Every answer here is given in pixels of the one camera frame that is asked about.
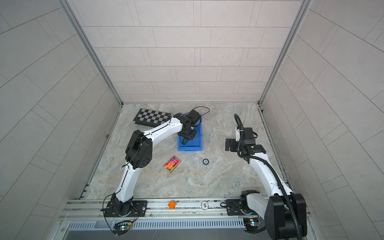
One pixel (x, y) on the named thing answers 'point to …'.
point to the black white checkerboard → (151, 118)
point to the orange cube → (171, 204)
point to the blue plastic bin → (194, 144)
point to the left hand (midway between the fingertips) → (194, 134)
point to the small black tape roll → (205, 161)
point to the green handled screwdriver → (185, 140)
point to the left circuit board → (121, 227)
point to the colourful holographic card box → (172, 164)
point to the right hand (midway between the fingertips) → (232, 142)
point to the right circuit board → (251, 223)
